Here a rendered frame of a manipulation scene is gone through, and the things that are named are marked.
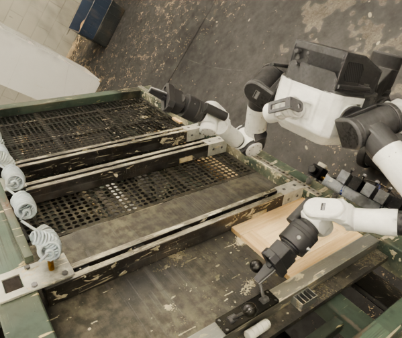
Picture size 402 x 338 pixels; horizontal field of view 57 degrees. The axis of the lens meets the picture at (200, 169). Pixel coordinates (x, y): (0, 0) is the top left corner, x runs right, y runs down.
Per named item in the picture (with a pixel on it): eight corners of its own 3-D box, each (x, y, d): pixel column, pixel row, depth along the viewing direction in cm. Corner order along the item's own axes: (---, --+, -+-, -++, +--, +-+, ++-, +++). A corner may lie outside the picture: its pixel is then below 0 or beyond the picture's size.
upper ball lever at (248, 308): (239, 323, 101) (262, 312, 90) (228, 330, 99) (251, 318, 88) (232, 310, 102) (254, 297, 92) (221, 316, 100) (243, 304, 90)
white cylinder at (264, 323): (249, 344, 99) (270, 330, 103) (251, 336, 98) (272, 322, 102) (242, 335, 101) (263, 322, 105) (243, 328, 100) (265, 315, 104)
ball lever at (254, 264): (274, 302, 105) (264, 258, 104) (264, 308, 103) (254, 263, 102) (264, 299, 109) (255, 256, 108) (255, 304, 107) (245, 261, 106)
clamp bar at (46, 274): (304, 202, 161) (317, 153, 149) (7, 330, 97) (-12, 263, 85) (287, 191, 167) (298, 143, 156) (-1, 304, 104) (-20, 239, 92)
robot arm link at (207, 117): (188, 102, 140) (211, 113, 146) (183, 127, 137) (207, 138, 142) (205, 92, 131) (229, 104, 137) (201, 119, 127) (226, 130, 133)
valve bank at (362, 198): (430, 209, 156) (417, 197, 139) (411, 237, 158) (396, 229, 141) (333, 159, 191) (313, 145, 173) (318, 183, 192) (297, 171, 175)
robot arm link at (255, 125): (255, 132, 166) (261, 92, 149) (269, 151, 159) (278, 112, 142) (232, 139, 163) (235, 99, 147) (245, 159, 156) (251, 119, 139)
